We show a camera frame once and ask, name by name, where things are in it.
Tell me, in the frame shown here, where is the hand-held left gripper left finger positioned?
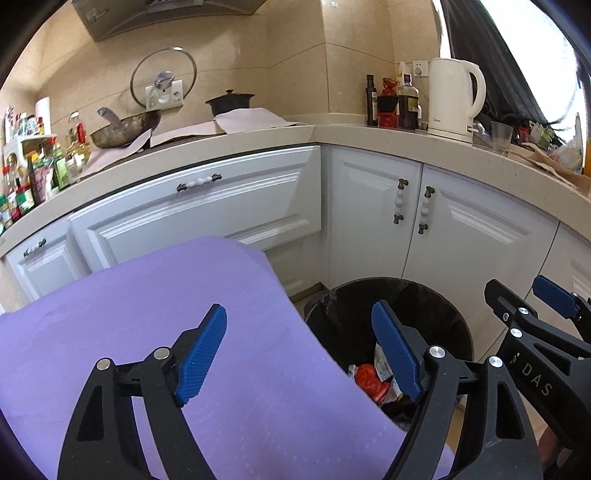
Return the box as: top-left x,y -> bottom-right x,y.
56,303 -> 228,480

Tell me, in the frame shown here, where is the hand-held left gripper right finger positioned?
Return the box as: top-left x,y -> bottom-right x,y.
370,300 -> 546,480

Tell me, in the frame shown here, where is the purple tablecloth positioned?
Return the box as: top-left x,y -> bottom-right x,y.
0,235 -> 455,480

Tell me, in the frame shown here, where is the dark sauce bottle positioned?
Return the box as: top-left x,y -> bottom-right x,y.
397,74 -> 421,130

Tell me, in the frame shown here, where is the red jar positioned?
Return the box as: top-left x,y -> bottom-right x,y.
378,78 -> 400,129

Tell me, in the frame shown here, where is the brown cardboard sheet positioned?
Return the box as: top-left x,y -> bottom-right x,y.
508,143 -> 591,190

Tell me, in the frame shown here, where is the dark window curtain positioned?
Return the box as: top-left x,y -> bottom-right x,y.
441,0 -> 550,125

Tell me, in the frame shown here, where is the steel range hood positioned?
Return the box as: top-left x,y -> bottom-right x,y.
71,0 -> 269,43

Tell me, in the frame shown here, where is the large orange plastic bag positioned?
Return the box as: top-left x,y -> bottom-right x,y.
355,364 -> 391,402

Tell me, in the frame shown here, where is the black trash bin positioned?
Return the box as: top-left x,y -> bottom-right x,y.
304,277 -> 474,432

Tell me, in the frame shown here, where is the white cloth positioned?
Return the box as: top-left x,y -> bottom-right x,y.
215,107 -> 301,136
81,129 -> 153,178

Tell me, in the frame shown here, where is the person's right hand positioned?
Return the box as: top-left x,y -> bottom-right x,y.
538,427 -> 561,469

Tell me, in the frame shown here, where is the white electric kettle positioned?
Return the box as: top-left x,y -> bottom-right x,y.
427,58 -> 487,143

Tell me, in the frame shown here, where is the dark olive oil bottle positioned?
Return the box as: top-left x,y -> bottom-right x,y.
366,74 -> 378,126

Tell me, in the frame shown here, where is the clear drinking glass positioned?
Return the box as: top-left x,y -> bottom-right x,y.
490,121 -> 514,155

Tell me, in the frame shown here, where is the glass pot lid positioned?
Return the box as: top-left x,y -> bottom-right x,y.
130,46 -> 198,112

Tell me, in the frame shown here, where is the white lid holder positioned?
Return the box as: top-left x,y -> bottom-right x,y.
145,79 -> 184,109

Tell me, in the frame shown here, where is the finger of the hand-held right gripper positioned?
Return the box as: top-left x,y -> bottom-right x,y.
485,279 -> 591,358
532,275 -> 591,333

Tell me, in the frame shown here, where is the paper towel roll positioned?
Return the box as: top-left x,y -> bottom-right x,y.
34,96 -> 51,134

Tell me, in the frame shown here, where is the cluster of condiment bottles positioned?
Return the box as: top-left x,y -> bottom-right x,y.
0,108 -> 90,232

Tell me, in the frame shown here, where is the narrow white cabinet door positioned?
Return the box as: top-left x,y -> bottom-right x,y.
4,226 -> 86,303

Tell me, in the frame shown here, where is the wide white cabinet drawer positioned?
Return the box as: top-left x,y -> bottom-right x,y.
68,145 -> 322,273

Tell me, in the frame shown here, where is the steel wok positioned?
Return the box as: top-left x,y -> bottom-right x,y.
89,107 -> 162,149

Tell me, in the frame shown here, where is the black cooking pot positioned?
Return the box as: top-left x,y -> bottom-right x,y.
205,90 -> 256,117

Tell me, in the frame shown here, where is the white spice rack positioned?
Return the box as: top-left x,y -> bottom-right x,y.
4,135 -> 58,160

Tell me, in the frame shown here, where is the bright window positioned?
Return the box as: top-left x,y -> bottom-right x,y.
480,0 -> 587,153

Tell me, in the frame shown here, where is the beige kitchen countertop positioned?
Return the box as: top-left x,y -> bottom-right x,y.
0,122 -> 591,259

